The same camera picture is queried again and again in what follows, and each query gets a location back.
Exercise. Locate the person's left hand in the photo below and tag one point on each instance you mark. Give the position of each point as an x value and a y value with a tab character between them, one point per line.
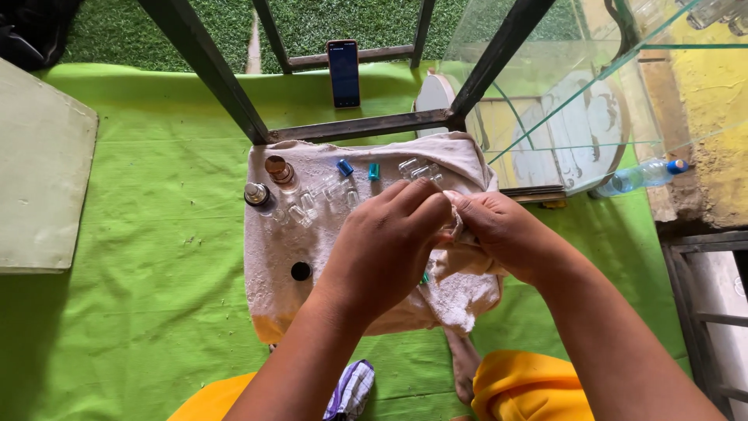
380	251

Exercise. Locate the person's right hand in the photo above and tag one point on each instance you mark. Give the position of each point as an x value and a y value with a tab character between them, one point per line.
508	234

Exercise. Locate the person's left fingers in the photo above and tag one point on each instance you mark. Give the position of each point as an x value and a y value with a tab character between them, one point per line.
418	204

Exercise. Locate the beige terry towel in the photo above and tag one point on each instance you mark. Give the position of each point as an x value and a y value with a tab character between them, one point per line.
280	245

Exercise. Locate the small clear glass vial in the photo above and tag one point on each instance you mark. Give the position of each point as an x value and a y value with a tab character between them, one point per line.
423	171
437	178
408	166

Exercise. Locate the metallic teal cap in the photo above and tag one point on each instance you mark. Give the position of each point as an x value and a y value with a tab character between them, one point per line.
374	171
425	279

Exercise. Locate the metallic blue cap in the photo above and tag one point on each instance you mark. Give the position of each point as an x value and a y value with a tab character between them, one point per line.
345	168

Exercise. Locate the cluster of clear vials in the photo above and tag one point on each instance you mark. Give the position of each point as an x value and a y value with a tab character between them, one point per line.
327	192

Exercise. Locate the black round cap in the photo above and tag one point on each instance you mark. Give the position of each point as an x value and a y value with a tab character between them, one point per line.
301	271

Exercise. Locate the perfume bottle with bronze cap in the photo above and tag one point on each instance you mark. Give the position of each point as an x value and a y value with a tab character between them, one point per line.
279	169

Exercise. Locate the smartphone with orange case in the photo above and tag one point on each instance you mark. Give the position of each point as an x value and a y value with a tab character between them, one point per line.
343	73

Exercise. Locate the perfume bottle with silver cap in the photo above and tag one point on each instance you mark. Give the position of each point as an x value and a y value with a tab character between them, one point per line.
258	195

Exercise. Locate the person's bare foot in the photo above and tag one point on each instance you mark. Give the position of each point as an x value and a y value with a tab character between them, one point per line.
464	365

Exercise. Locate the glass display case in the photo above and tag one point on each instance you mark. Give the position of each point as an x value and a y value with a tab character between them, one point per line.
561	87

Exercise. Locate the purple checked cloth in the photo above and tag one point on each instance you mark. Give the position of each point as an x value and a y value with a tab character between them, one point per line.
353	389

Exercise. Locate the person's yellow garment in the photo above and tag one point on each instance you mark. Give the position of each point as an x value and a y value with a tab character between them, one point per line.
526	386

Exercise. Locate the clear plastic bottle, blue cap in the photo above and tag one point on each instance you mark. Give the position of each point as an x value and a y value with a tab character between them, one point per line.
640	175

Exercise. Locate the bright green mat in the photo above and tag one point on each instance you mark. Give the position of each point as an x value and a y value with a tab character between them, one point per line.
146	234

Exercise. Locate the green artificial grass carpet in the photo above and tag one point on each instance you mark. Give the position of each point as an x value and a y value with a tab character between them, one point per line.
158	29

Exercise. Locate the glass jars in case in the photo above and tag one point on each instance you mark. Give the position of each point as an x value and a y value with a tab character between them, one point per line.
713	13

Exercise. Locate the pale grey board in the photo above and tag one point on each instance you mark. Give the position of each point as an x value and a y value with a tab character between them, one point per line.
41	175

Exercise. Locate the black bag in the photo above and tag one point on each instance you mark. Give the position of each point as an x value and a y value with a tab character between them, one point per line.
29	26

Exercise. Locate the black metal frame stand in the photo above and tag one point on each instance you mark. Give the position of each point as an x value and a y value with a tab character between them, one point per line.
204	58

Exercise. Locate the dark metal rack frame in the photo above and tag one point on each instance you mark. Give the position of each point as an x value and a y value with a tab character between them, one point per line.
683	292

